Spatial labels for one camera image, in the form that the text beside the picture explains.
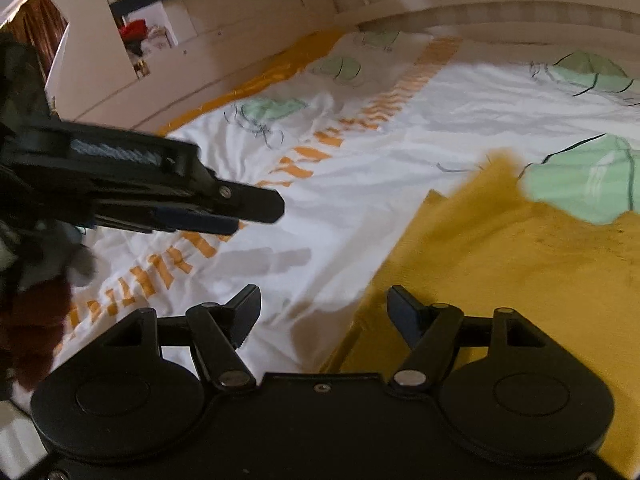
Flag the white shelf unit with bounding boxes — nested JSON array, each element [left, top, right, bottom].
[[39, 0, 342, 134]]

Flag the red item on shelf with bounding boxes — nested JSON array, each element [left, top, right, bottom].
[[118, 20, 149, 44]]

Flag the white patterned duvet cover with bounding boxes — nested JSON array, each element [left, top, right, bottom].
[[0, 29, 640, 478]]

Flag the orange bed sheet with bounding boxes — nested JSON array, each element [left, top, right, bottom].
[[155, 27, 347, 136]]

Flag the mustard yellow knit garment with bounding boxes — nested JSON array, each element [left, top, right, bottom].
[[323, 154, 639, 478]]

